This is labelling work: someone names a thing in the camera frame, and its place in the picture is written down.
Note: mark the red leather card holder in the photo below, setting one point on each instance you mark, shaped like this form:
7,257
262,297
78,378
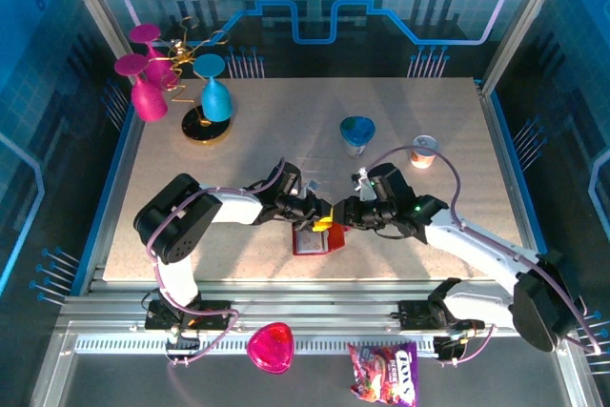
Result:
333,238

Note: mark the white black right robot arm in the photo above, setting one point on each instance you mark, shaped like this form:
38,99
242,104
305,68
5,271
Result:
476,245

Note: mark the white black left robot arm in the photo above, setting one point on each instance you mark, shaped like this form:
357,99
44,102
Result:
176,216

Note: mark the orange white tin can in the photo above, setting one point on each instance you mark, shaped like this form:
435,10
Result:
424,152

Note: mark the clear cup with blue lid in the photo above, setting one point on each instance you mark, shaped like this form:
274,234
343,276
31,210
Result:
357,130

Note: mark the blue wine glass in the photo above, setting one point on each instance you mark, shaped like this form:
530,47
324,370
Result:
217,102

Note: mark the pink heart-shaped bowl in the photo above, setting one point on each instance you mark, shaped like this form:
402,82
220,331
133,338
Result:
270,347

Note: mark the purple snack bag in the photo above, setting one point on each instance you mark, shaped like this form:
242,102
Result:
383,373

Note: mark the magenta wine glass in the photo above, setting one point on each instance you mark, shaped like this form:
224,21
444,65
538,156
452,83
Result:
148,101
145,34

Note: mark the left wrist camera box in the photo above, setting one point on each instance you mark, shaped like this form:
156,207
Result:
313,187

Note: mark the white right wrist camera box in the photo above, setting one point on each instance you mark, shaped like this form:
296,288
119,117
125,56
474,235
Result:
363,183

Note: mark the aluminium front frame rail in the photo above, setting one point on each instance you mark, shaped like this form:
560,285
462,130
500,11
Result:
310,304

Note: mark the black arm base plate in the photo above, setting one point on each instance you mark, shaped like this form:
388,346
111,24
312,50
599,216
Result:
410,314
219,311

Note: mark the aluminium table side rail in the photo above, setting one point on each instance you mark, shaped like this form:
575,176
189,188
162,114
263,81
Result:
119,188
505,178

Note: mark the aluminium frame post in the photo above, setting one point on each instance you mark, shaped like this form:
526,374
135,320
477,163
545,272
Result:
100,11
522,21

